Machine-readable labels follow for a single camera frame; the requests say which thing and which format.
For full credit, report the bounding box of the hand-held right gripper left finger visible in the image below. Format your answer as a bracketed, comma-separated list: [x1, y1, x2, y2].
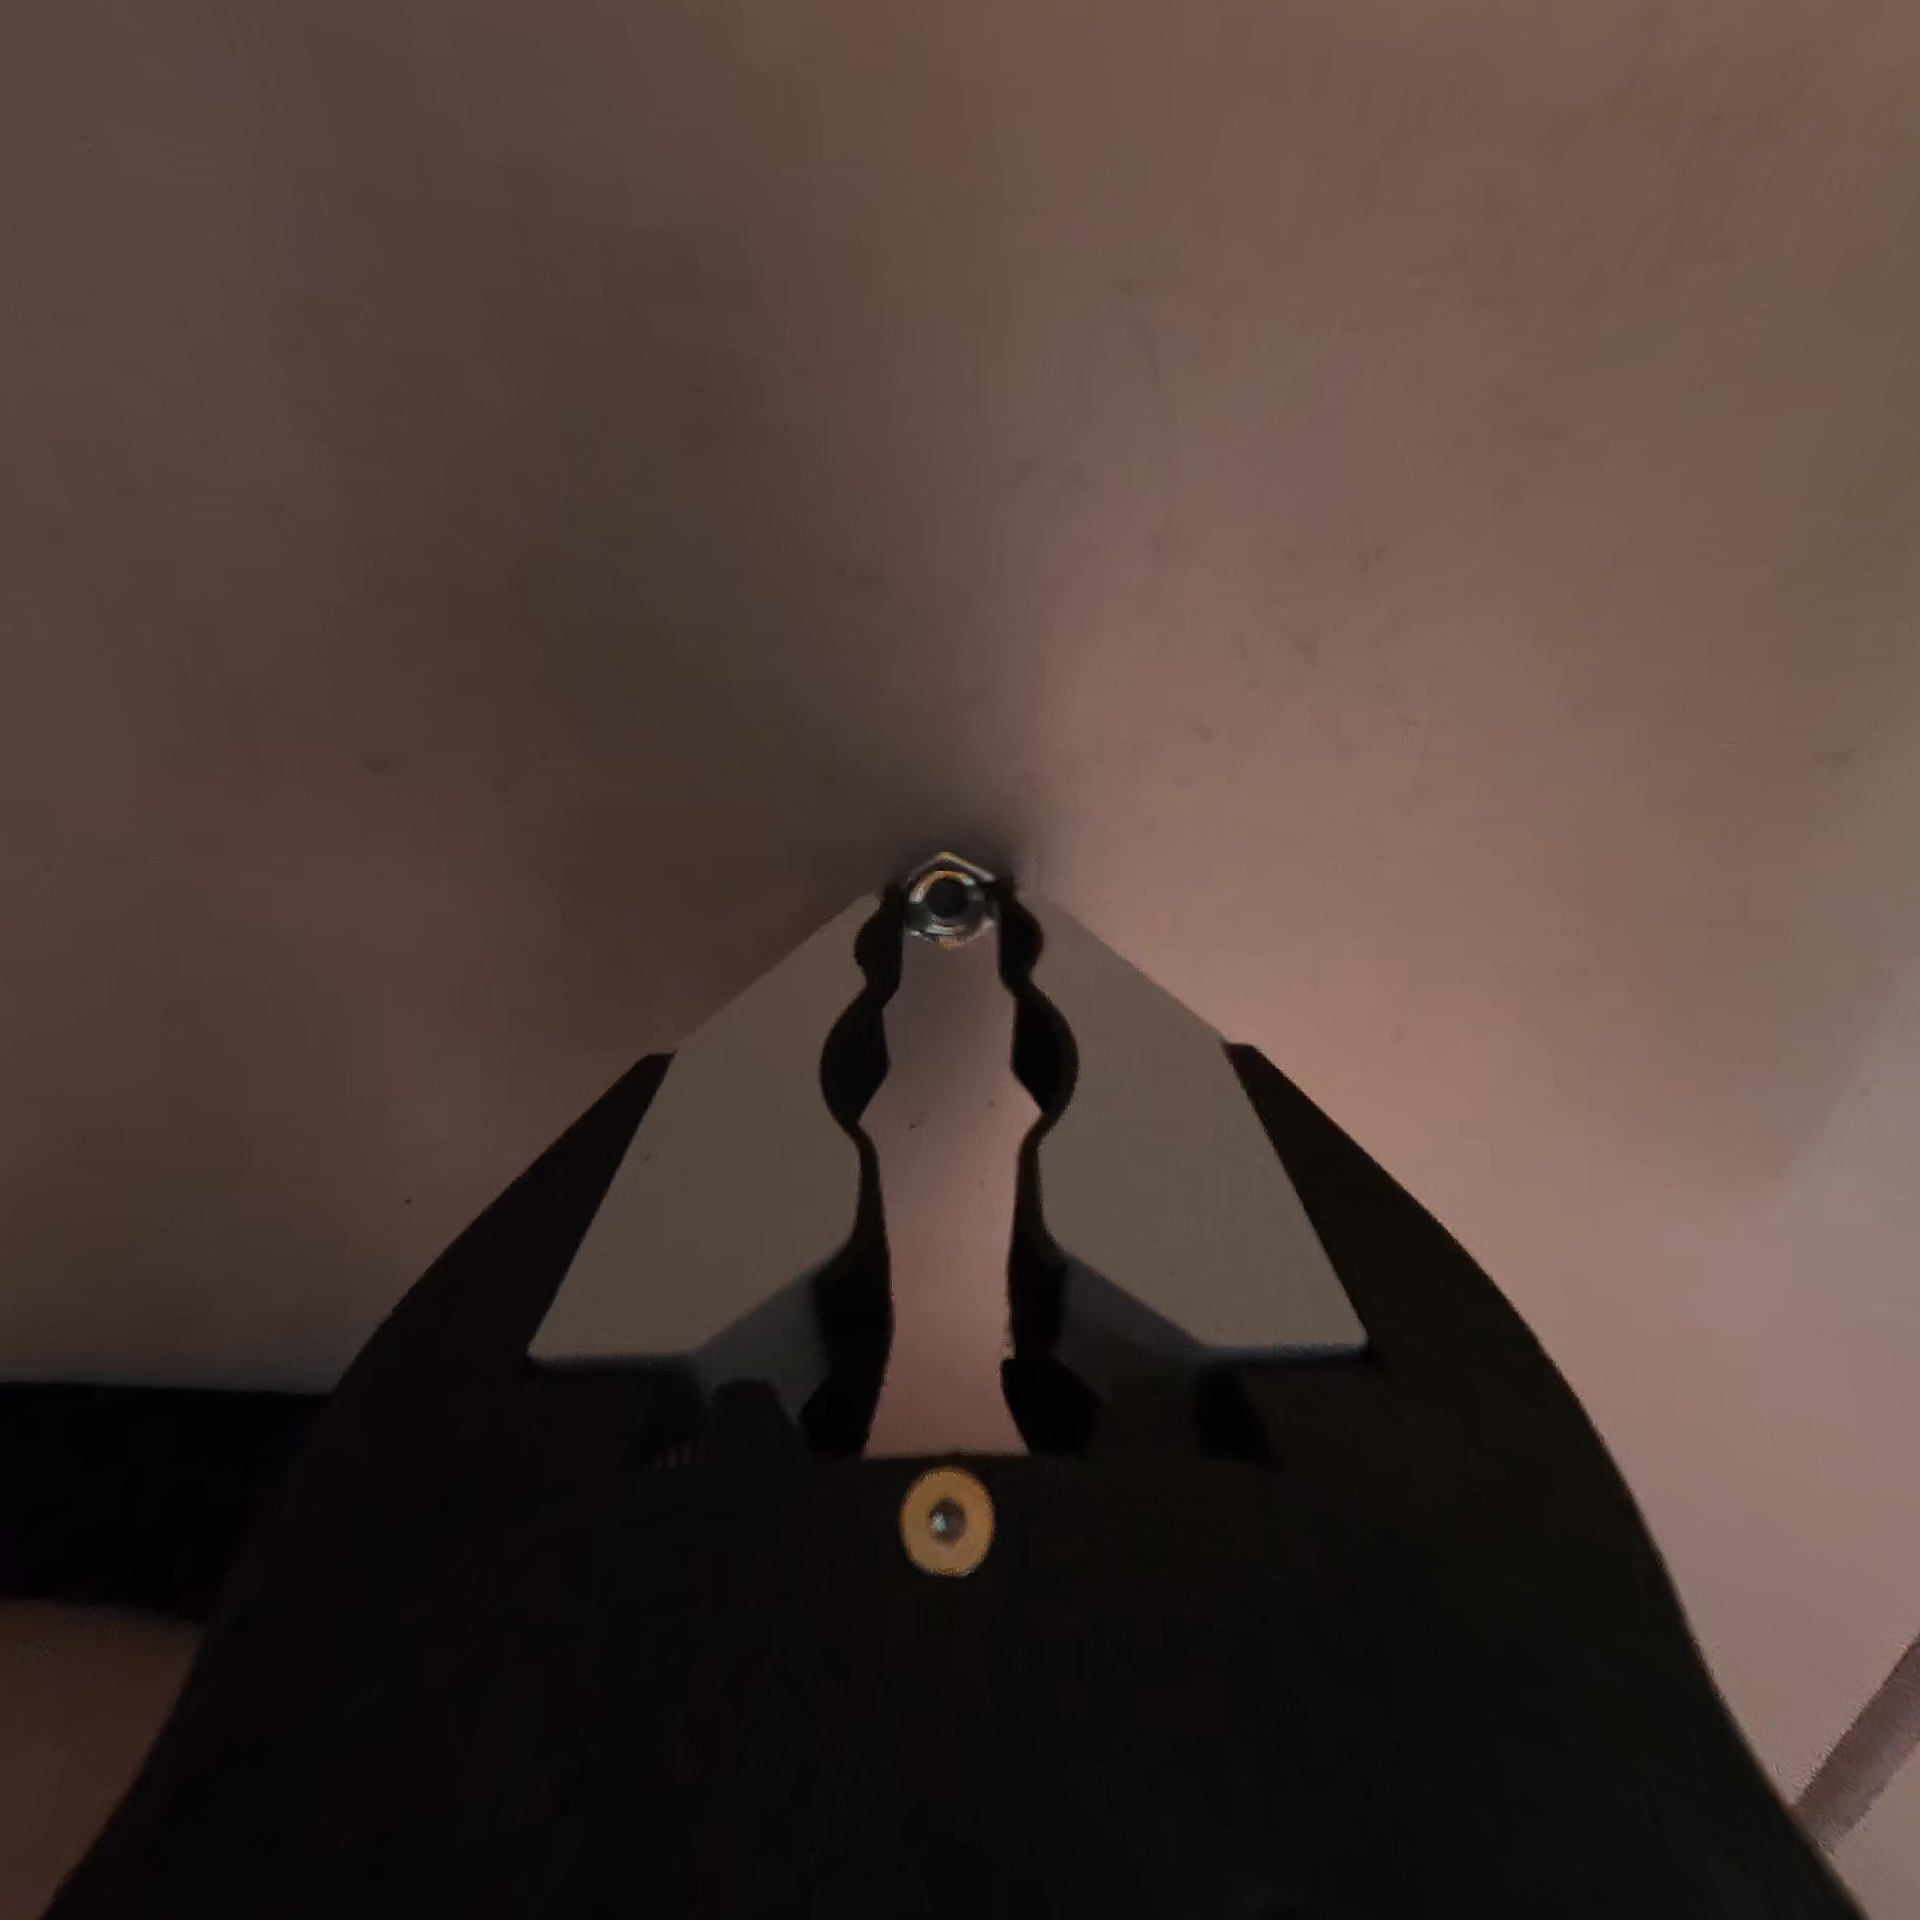
[529, 888, 905, 1451]

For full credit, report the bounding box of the steel hex nut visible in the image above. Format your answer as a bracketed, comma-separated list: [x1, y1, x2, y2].
[900, 850, 992, 950]

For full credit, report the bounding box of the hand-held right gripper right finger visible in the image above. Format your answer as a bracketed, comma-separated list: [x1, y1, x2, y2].
[995, 885, 1372, 1451]

